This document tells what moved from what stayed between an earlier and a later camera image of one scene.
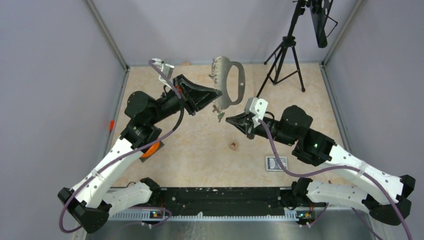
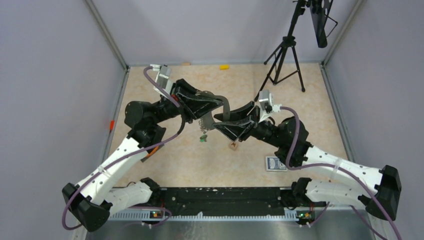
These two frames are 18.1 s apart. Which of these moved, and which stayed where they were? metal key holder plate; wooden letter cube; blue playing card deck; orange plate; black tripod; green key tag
Moved: metal key holder plate; green key tag
Stayed: black tripod; wooden letter cube; blue playing card deck; orange plate
